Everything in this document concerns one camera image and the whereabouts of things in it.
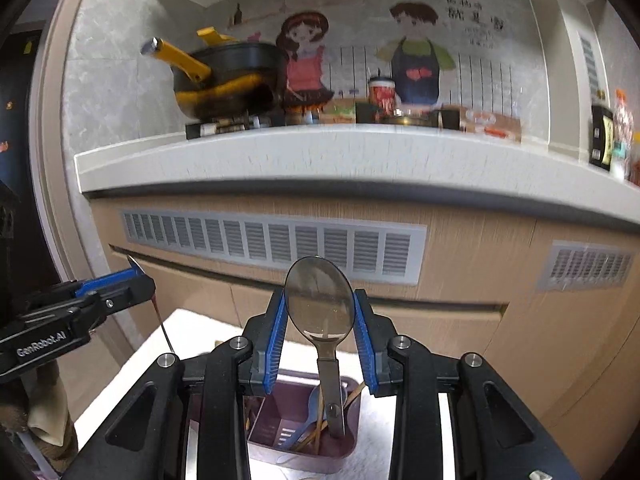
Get dark sauce bottle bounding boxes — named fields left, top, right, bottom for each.
left=590, top=105, right=615, bottom=171

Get narrow wall vent grille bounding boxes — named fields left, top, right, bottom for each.
left=578, top=31, right=599, bottom=97

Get wooden kitchen cabinet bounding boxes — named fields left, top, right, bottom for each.
left=90, top=195, right=640, bottom=461

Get red printed cup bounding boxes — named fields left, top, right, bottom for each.
left=367, top=76, right=397, bottom=112

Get white stone countertop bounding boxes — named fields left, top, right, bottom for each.
left=75, top=122, right=640, bottom=233

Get thin dark-handled utensil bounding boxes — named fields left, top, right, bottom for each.
left=126, top=254, right=176, bottom=354

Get large grey vent grille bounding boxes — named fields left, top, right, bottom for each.
left=119, top=208, right=427, bottom=286

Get blue slotted spatula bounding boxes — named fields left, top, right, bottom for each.
left=276, top=385, right=331, bottom=452

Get white textured towel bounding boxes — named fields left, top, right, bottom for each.
left=75, top=308, right=401, bottom=480

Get cartoon wall poster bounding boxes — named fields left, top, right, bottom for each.
left=227, top=0, right=547, bottom=113

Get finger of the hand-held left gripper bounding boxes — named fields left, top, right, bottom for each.
left=74, top=266, right=147, bottom=298
left=82, top=275, right=157, bottom=318

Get gas stove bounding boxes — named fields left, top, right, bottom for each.
left=185, top=112, right=287, bottom=141

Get clear bottle orange cap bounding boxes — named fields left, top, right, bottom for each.
left=612, top=89, right=635, bottom=181

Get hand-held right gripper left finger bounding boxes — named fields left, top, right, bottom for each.
left=75, top=287, right=290, bottom=480

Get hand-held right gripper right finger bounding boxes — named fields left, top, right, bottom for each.
left=352, top=288, right=583, bottom=480

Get small grey vent grille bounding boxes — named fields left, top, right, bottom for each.
left=537, top=241, right=638, bottom=292

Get metal spoon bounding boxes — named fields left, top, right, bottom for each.
left=283, top=256, right=355, bottom=439

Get purple plastic utensil holder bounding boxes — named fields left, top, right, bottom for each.
left=242, top=367, right=362, bottom=475

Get black pot yellow handles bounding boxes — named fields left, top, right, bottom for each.
left=141, top=27, right=290, bottom=123

